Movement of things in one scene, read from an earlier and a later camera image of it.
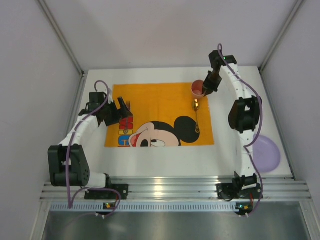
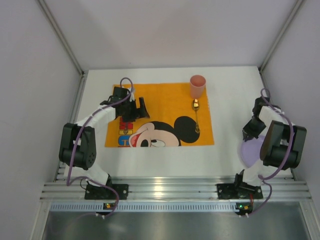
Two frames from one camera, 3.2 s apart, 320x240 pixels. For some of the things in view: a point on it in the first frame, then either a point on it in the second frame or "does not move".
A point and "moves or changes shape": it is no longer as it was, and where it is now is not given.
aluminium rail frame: x=184 y=188 does not move
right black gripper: x=210 y=85 → x=250 y=128
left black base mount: x=123 y=189 does not move
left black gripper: x=120 y=110 → x=135 y=110
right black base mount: x=242 y=191 does not move
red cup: x=196 y=88 moves or changes shape
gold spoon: x=195 y=104 does not move
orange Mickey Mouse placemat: x=162 y=115 does not move
